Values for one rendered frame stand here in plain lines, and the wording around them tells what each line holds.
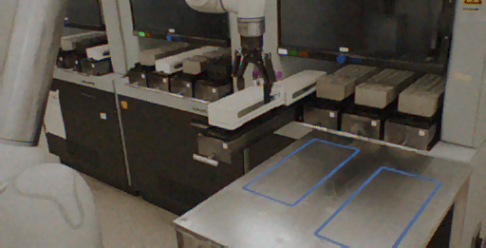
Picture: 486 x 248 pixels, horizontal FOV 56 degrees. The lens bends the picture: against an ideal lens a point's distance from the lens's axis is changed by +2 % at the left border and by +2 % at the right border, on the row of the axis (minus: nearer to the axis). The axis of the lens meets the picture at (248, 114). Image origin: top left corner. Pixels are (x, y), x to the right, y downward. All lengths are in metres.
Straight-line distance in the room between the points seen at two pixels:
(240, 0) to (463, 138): 0.81
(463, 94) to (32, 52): 1.18
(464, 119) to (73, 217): 1.14
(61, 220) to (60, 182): 0.07
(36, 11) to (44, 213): 0.43
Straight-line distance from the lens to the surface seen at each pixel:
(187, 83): 2.00
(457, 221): 1.32
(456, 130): 1.55
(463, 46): 1.48
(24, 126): 1.07
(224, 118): 1.38
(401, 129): 1.51
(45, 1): 1.08
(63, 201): 0.91
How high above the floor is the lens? 1.36
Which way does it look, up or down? 21 degrees down
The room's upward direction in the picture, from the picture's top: 3 degrees counter-clockwise
